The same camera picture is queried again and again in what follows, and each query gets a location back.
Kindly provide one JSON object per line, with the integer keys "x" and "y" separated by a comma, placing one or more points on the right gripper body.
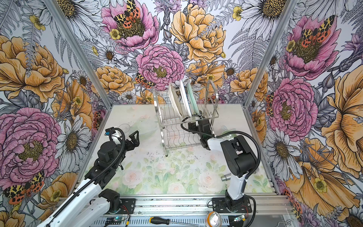
{"x": 195, "y": 128}

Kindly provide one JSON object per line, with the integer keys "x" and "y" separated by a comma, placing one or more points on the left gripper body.
{"x": 121, "y": 158}

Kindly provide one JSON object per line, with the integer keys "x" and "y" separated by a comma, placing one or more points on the steel two-tier dish rack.
{"x": 172, "y": 135}

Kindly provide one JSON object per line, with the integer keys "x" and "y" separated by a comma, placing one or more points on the clear faceted glass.
{"x": 125, "y": 128}

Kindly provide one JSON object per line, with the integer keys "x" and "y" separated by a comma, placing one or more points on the light green ceramic bowl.
{"x": 229, "y": 134}

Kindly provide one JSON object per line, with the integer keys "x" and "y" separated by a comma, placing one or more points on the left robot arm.
{"x": 91, "y": 199}

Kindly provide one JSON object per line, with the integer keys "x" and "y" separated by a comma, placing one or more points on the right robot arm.
{"x": 242, "y": 155}

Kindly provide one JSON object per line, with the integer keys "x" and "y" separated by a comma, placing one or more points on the pale green plate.
{"x": 192, "y": 99}

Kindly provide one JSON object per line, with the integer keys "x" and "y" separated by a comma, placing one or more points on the cream white plate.
{"x": 174, "y": 100}

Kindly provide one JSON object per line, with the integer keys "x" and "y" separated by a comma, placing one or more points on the white patterned plate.
{"x": 185, "y": 99}

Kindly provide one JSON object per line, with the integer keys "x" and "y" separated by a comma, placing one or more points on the grey metal cylinder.
{"x": 226, "y": 177}

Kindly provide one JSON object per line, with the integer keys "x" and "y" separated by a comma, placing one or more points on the green circuit board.
{"x": 116, "y": 221}

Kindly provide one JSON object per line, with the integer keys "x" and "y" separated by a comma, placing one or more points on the black yellow screwdriver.
{"x": 159, "y": 221}

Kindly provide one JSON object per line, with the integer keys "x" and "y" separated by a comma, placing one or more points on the roll of tape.
{"x": 213, "y": 219}

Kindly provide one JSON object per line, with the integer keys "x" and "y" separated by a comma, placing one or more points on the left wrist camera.
{"x": 114, "y": 135}

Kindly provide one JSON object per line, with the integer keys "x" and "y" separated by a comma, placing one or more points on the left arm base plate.
{"x": 124, "y": 205}

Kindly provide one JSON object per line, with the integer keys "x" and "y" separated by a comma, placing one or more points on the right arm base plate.
{"x": 224, "y": 205}

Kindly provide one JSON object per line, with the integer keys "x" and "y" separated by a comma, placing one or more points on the aluminium front rail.
{"x": 189, "y": 205}

